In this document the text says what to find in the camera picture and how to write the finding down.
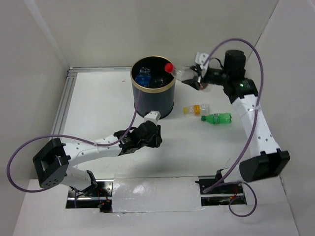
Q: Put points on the shiny white tape sheet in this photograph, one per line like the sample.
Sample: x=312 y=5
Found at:
x=161 y=194

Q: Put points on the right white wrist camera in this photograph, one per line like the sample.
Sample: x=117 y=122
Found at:
x=202 y=62

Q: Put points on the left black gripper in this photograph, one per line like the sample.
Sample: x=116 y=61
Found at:
x=158 y=139

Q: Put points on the green soda bottle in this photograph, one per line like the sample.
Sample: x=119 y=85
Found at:
x=218 y=118

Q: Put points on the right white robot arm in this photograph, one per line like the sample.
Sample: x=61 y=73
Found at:
x=261 y=157

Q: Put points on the clear bottle red label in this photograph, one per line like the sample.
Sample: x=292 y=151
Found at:
x=184 y=73

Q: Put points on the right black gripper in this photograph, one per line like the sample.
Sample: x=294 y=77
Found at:
x=194 y=84

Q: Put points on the clear jar silver lid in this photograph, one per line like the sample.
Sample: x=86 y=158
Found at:
x=158 y=82

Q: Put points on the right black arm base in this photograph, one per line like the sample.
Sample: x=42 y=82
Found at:
x=222 y=195

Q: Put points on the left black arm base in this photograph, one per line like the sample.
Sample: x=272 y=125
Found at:
x=100 y=198

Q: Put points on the small bottle yellow cap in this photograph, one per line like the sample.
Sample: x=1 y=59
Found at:
x=197 y=110

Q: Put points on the black bin with gold rim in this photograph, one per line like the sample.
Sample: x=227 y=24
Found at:
x=153 y=99

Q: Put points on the clear bottle blue label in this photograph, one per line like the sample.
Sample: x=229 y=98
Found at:
x=143 y=77

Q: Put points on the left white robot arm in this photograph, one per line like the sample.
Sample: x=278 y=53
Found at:
x=56 y=162

